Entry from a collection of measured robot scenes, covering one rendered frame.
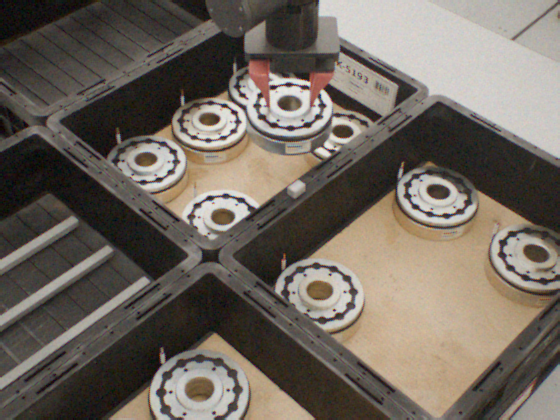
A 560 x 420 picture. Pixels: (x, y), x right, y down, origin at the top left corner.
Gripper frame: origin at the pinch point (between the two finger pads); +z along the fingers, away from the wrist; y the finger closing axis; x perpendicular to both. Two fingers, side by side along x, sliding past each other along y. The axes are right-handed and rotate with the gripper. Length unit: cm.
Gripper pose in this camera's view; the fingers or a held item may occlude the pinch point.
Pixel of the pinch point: (289, 98)
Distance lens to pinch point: 100.2
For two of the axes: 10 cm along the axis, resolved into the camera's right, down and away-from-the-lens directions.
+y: 10.0, -0.1, 0.1
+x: -0.1, -7.5, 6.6
